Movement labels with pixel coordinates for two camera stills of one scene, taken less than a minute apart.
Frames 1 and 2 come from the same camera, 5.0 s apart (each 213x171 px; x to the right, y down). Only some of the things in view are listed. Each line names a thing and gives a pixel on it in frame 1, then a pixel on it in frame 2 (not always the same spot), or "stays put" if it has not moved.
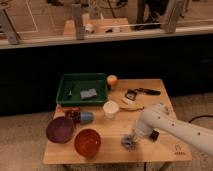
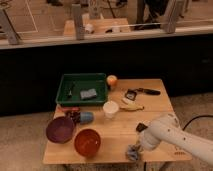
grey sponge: (85, 94) stays put
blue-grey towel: (127, 142) → (132, 151)
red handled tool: (67, 108) stays put
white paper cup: (110, 108) stays put
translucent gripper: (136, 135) → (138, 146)
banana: (130, 105) stays put
